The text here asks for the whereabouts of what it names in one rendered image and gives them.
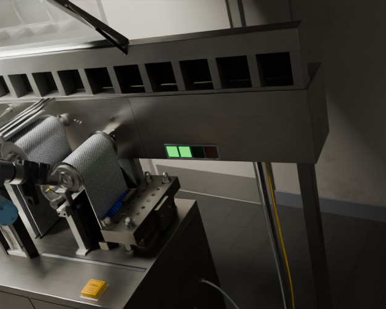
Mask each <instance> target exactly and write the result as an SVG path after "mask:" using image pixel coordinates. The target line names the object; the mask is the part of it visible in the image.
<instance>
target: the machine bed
mask: <svg viewBox="0 0 386 309"><path fill-rule="evenodd" d="M7 192H8V193H9V196H10V198H11V199H12V201H13V203H14V205H16V206H17V209H18V213H19V215H20V217H21V219H22V221H23V223H24V225H25V227H26V229H27V231H28V233H29V235H30V237H31V239H32V241H33V242H34V244H35V246H36V248H37V250H38V252H37V253H36V254H35V255H34V256H33V257H32V258H31V259H28V258H27V257H23V256H17V255H12V254H8V255H6V254H4V252H3V250H2V248H1V246H0V291H5V292H9V293H13V294H18V295H21V296H26V297H32V298H35V299H40V300H45V301H49V302H54V303H59V304H62V305H67V306H71V307H75V308H81V309H131V308H132V306H133V305H134V303H135V302H136V300H137V299H138V297H139V295H140V294H141V293H142V291H143V290H144V288H145V286H146V285H147V284H148V282H149V280H150V279H151V277H152V276H153V275H154V273H155V271H156V270H157V268H158V267H159V265H160V264H161V262H162V261H163V259H164V258H165V256H166V255H167V253H168V252H169V250H170V249H171V247H172V246H173V244H174V243H175V241H176V240H177V238H178V236H179V235H180V233H181V232H182V230H183V229H184V227H185V226H186V225H187V223H188V221H189V220H190V218H191V217H192V215H193V214H194V212H195V211H196V209H197V207H198V205H197V201H196V200H190V199H175V200H174V201H175V205H176V206H177V208H176V209H175V211H174V215H175V217H174V219H172V221H171V223H170V224H169V225H168V227H167V228H166V230H165V231H160V232H159V233H158V234H157V236H156V237H155V239H154V240H153V241H152V243H151V244H150V246H149V247H148V249H147V250H146V249H141V248H134V251H133V252H131V253H126V247H125V246H119V244H118V243H115V244H114V245H113V246H112V248H111V249H110V250H102V249H101V248H100V245H99V240H100V239H101V238H102V237H103V236H102V237H101V238H100V239H99V240H98V241H97V243H96V244H95V245H93V247H92V248H91V250H90V251H89V252H88V254H87V255H86V256H82V255H78V254H76V251H77V250H78V249H79V245H78V243H77V241H76V239H75V237H74V234H73V232H72V230H71V228H70V226H69V223H68V221H67V219H66V217H61V218H60V219H59V220H58V221H57V222H56V223H55V224H54V225H53V226H52V227H51V228H50V229H49V230H48V231H47V232H46V233H45V234H44V235H43V236H41V235H39V236H38V237H37V238H36V235H35V233H34V231H33V229H32V227H31V225H30V223H29V221H28V219H27V217H26V215H25V213H24V211H23V209H22V207H21V205H20V203H19V201H18V199H17V197H16V195H15V193H14V191H13V190H8V189H7ZM35 238H36V239H35ZM43 252H46V253H54V254H61V255H65V256H73V257H77V258H85V259H92V260H97V261H104V262H111V263H115V264H123V265H130V266H134V267H142V268H146V270H145V272H138V271H133V270H126V269H119V268H114V267H107V266H103V265H96V264H89V263H85V262H78V261H70V260H66V259H59V258H55V257H48V256H41V254H42V253H43ZM91 279H92V280H99V281H104V282H106V284H109V287H108V288H107V289H106V291H105V292H104V293H103V295H102V296H101V298H100V299H99V300H98V301H94V300H89V299H83V298H80V297H81V295H82V294H81V292H82V290H83V289H84V288H85V286H86V285H87V284H88V283H89V281H90V280H91Z"/></svg>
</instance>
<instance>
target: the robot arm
mask: <svg viewBox="0 0 386 309"><path fill-rule="evenodd" d="M4 183H9V184H15V185H17V184H20V186H21V189H22V192H23V195H24V197H25V201H26V203H27V205H31V206H37V205H39V204H40V201H39V198H38V195H37V192H36V189H35V186H34V185H50V186H60V185H62V182H60V180H59V171H58V170H56V171H55V172H54V173H53V175H51V172H50V164H46V163H42V162H34V161H26V160H17V163H15V162H7V161H0V225H2V226H9V225H11V224H13V223H14V222H15V221H16V219H17V218H18V209H17V206H16V205H14V204H13V202H12V201H10V200H8V199H6V198H5V197H4V196H2V195H1V193H2V189H3V186H4Z"/></svg>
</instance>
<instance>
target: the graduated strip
mask: <svg viewBox="0 0 386 309"><path fill-rule="evenodd" d="M41 256H48V257H52V258H59V259H66V260H70V261H78V262H85V263H89V264H96V265H103V266H107V267H114V268H119V269H126V270H133V271H138V272H145V270H146V268H142V267H134V266H130V265H123V264H115V263H111V262H104V261H97V260H92V259H85V258H80V257H73V256H65V255H61V254H54V253H46V252H43V253H42V254H41Z"/></svg>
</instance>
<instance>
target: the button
mask: <svg viewBox="0 0 386 309"><path fill-rule="evenodd" d="M106 287H107V284H106V282H104V281H99V280H92V279H91V280H90V281H89V283H88V284H87V285H86V286H85V288H84V289H83V290H82V292H81V294H82V296H83V297H89V298H92V299H98V297H99V296H100V295H101V294H102V292H103V291H104V289H105V288H106Z"/></svg>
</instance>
